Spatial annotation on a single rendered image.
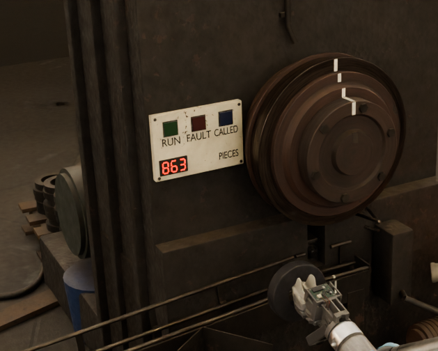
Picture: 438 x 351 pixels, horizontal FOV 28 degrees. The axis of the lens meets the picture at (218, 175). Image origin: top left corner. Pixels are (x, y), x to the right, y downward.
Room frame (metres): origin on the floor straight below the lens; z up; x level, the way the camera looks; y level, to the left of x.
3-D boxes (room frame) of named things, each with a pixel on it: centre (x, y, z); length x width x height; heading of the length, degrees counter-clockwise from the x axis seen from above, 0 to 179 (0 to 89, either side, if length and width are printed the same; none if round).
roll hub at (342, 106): (2.15, -0.34, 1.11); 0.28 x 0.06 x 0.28; 115
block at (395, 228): (2.35, -0.51, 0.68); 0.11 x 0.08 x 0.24; 25
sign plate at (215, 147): (2.19, 0.05, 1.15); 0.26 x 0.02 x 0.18; 115
